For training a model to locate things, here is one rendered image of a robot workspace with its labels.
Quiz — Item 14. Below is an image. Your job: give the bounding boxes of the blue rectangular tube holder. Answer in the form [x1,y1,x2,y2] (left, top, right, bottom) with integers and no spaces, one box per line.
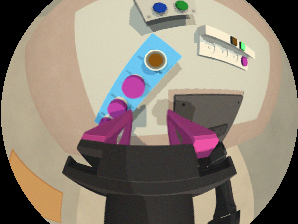
[94,33,182,124]

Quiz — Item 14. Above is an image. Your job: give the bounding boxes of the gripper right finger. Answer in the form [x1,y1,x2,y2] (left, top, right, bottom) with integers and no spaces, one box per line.
[167,109,219,159]

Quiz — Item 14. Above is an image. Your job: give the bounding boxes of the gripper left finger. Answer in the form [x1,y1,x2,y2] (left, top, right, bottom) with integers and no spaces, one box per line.
[81,109,133,145]

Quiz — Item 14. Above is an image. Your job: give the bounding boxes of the cream long bar with two dark lamps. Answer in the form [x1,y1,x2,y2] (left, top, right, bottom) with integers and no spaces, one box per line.
[198,25,255,70]

